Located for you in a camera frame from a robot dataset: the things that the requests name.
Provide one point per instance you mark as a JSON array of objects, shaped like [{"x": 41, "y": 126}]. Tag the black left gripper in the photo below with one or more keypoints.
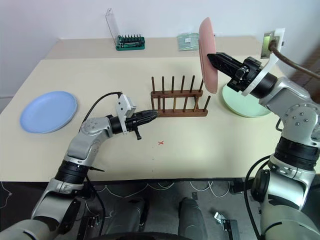
[{"x": 135, "y": 120}]

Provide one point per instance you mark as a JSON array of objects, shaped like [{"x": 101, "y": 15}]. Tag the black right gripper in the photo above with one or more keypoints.
[{"x": 246, "y": 72}]

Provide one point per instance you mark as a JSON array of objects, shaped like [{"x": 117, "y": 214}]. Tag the pink plate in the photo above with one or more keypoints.
[{"x": 207, "y": 42}]

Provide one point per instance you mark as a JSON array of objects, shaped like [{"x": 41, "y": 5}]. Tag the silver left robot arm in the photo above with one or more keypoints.
[{"x": 82, "y": 140}]

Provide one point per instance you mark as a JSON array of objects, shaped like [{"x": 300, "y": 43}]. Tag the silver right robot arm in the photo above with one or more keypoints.
[{"x": 295, "y": 105}]

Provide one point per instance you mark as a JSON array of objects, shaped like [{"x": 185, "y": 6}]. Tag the wooden dish rack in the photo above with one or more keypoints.
[{"x": 180, "y": 96}]

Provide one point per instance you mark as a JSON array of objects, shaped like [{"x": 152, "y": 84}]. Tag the clear bag with green item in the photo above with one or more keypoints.
[{"x": 188, "y": 42}]

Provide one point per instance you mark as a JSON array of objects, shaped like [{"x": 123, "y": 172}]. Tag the green plate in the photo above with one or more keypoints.
[{"x": 240, "y": 106}]

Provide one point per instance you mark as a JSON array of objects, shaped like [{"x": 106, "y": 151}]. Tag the green screwdriver bit set case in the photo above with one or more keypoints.
[{"x": 130, "y": 43}]

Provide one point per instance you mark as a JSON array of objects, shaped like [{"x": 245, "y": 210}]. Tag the blue plate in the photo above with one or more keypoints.
[{"x": 48, "y": 111}]

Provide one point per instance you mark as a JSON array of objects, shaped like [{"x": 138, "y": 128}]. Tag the dark rounded shape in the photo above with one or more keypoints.
[{"x": 190, "y": 215}]

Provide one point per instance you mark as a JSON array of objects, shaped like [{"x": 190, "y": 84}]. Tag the black floor plate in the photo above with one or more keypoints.
[
  {"x": 228, "y": 230},
  {"x": 92, "y": 223}
]

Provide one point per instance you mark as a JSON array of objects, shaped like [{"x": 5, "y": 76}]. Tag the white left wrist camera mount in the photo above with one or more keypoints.
[{"x": 122, "y": 105}]

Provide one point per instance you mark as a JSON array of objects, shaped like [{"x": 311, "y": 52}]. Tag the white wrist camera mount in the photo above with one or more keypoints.
[
  {"x": 122, "y": 105},
  {"x": 262, "y": 72}
]

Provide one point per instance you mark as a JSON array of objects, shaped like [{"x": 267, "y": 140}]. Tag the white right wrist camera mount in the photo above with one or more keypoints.
[{"x": 262, "y": 72}]

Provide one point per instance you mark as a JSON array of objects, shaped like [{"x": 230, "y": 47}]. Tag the metal caster bracket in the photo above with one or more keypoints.
[{"x": 219, "y": 217}]

